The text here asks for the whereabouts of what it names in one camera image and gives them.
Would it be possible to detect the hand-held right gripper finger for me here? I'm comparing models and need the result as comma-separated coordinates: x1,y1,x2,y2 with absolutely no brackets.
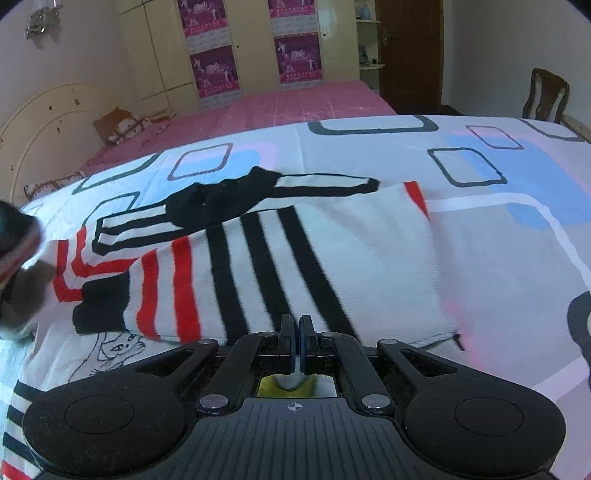
134,314,299,414
299,314,459,414

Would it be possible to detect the striped knit sweater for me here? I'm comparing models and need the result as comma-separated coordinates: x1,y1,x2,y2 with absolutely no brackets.
0,167,462,480

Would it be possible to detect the floral pillow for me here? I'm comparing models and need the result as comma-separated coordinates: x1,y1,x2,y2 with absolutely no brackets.
23,171,86,200

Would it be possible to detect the cream bed headboard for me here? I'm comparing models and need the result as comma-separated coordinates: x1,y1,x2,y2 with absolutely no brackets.
0,83,139,206

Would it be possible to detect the brown patterned cushion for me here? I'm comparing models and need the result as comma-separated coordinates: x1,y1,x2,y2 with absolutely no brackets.
93,107,175,147

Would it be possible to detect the patterned bed sheet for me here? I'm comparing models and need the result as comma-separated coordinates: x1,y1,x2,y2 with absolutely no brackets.
0,113,591,480

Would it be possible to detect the pink bed cover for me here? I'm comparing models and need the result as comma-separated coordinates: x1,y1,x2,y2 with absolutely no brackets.
83,79,398,176

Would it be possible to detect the cream wardrobe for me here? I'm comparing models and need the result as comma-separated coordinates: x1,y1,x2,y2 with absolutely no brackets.
117,0,361,114

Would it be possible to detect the cream corner shelf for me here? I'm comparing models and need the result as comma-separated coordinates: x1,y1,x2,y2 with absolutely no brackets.
355,0,385,90

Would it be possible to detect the dark wooden door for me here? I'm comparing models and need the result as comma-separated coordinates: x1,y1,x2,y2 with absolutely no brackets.
375,0,446,115

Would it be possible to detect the dark wooden chair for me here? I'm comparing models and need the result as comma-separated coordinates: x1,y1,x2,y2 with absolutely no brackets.
522,68,570,124

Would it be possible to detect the wall lamp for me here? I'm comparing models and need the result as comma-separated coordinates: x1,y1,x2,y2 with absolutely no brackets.
24,0,64,38

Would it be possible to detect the purple wall poster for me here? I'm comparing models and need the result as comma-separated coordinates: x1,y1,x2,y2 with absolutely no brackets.
274,32,324,85
189,45,243,100
268,0,319,37
178,0,230,38

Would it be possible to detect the bed footboard rail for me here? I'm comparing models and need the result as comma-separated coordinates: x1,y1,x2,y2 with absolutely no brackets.
560,114,591,143

